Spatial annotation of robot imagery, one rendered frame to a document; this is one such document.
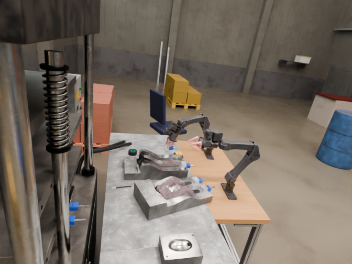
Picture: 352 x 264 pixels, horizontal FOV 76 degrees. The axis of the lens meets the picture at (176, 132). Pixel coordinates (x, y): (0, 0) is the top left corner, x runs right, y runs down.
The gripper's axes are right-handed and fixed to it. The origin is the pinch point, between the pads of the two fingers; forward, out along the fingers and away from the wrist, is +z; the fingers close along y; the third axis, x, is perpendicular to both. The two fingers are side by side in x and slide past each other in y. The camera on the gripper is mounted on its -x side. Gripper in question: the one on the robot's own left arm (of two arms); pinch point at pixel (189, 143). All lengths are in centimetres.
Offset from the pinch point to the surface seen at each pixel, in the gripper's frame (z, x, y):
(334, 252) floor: -179, 125, -7
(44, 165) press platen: 74, -12, 52
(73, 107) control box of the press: 82, -12, -26
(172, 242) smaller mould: 16, 33, 53
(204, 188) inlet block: -13.7, 31.6, 8.4
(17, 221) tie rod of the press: 60, -28, 100
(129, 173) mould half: 41, 32, -10
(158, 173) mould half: 17.9, 33.1, -11.6
